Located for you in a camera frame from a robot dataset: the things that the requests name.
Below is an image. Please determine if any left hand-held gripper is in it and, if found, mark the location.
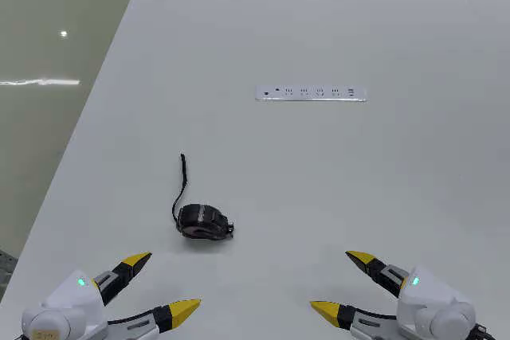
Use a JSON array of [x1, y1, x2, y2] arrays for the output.
[[20, 252, 202, 340]]

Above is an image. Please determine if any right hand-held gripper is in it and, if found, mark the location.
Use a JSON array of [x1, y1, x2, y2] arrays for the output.
[[309, 250, 477, 340]]

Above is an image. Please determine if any black tape measure with strap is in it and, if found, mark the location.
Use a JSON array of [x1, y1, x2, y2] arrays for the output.
[[171, 152, 235, 241]]

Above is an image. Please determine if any white built-in power strip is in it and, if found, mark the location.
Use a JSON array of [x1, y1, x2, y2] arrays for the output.
[[254, 84, 367, 103]]

